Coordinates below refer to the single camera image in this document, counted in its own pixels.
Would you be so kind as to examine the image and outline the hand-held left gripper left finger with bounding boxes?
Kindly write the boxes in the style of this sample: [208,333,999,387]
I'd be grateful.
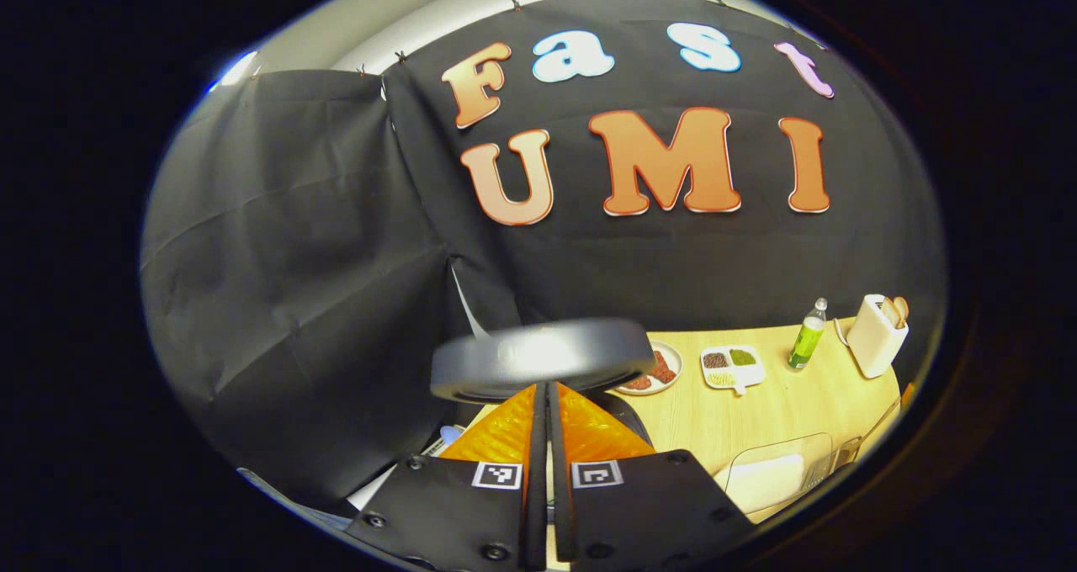
[345,383,548,571]

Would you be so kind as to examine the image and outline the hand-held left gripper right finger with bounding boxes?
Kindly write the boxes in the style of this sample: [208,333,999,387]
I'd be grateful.
[547,381,754,569]

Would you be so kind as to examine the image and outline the black rice cooker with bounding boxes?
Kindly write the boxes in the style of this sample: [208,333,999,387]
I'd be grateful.
[429,318,657,451]

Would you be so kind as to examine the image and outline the white rice heap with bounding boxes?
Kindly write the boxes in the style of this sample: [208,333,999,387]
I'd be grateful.
[728,454,809,514]

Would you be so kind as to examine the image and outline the round white plate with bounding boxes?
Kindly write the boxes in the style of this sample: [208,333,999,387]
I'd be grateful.
[614,341,684,397]

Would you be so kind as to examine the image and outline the white divided bean dish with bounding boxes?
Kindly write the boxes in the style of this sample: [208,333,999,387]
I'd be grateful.
[700,345,767,396]

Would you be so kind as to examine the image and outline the clear plastic container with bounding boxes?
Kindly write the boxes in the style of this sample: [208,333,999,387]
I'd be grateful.
[725,433,834,518]

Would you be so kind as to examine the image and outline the green label water bottle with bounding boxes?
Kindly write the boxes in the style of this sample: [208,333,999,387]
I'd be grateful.
[787,297,829,372]

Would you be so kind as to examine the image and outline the white toaster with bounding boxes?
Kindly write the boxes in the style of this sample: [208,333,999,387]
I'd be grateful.
[846,294,910,379]

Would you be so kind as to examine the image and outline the ceiling light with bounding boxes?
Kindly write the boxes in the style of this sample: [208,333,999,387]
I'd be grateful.
[209,50,260,93]

